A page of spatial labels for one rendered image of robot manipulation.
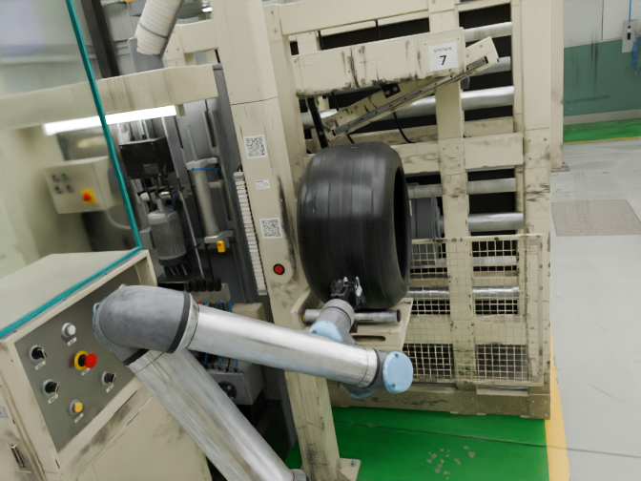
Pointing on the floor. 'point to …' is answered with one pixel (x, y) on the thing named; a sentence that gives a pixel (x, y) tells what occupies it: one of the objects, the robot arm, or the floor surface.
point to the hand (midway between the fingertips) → (355, 288)
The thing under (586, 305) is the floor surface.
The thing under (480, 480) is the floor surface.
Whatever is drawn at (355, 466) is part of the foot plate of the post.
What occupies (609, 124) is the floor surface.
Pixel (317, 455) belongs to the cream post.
